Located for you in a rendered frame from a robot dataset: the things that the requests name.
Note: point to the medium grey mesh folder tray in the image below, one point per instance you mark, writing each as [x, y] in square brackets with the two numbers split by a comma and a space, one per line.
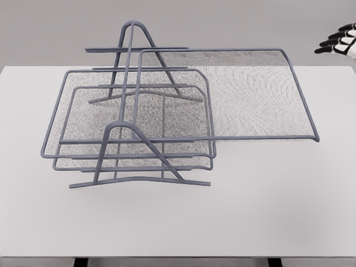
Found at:
[91, 111]

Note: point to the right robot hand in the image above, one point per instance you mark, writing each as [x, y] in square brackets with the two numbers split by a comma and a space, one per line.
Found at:
[346, 41]

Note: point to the small grey mesh folder tray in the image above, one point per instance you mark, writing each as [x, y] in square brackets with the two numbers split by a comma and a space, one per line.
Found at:
[83, 164]

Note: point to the large grey mesh folder tray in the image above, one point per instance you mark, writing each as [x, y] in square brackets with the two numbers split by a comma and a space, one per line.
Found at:
[250, 97]

